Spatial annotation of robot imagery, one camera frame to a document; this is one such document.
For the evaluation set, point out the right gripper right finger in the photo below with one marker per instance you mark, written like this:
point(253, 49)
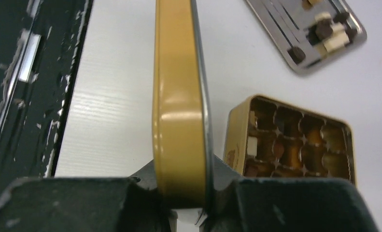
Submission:
point(279, 204)

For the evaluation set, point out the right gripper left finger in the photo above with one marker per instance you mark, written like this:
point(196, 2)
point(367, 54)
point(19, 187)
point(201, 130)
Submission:
point(125, 204)

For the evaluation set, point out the small square steel tray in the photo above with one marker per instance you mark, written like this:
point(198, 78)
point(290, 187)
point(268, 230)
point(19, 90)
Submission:
point(181, 123)

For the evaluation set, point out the gold chocolate box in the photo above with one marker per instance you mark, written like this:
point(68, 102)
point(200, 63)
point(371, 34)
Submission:
point(269, 138)

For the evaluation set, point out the steel tray with rack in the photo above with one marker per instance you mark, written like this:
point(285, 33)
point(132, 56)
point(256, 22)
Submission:
point(310, 33)

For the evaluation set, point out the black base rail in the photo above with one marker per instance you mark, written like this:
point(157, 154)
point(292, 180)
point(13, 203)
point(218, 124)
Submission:
point(41, 44)

